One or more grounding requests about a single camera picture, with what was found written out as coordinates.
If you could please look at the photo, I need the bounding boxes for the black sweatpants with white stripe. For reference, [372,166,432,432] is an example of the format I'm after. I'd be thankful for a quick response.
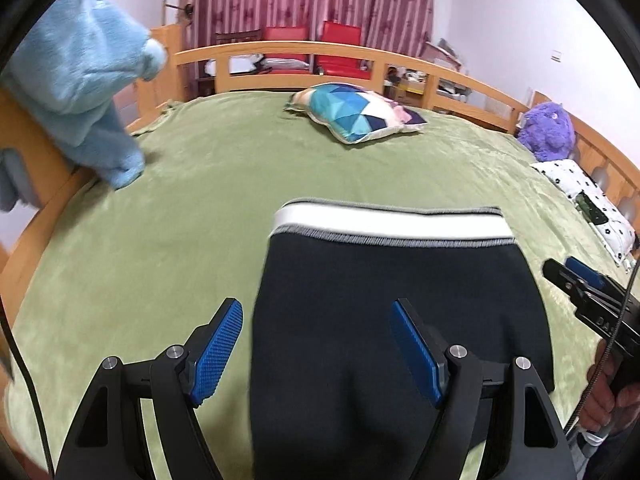
[250,199,555,479]

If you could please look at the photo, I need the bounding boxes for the dark blue sleeve forearm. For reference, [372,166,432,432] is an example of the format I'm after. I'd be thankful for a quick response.
[566,426,626,480]

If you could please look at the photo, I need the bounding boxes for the right hand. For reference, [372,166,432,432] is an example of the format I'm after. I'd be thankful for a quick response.
[578,354,640,434]

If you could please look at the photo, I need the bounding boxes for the white black-patterned pillow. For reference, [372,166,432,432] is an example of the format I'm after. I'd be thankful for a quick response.
[530,159,637,271]

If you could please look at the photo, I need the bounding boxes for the green bed blanket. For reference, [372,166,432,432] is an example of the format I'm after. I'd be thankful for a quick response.
[13,91,628,452]

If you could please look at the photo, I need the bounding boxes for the purple plush toy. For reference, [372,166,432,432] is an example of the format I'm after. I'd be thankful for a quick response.
[516,102,576,162]

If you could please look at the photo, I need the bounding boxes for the colourful geometric pillow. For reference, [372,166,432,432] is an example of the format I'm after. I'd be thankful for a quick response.
[285,82,427,145]

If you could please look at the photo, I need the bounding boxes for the light blue plush blanket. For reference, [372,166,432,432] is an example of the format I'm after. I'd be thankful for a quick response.
[1,0,167,190]

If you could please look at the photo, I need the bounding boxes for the red chair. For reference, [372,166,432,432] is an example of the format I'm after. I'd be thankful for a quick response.
[259,25,312,76]
[316,20,374,82]

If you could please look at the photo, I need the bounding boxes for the black cable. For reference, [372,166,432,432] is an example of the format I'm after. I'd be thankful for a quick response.
[0,299,56,478]

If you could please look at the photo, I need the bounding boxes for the wooden bed frame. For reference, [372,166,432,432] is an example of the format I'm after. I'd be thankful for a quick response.
[0,22,640,321]

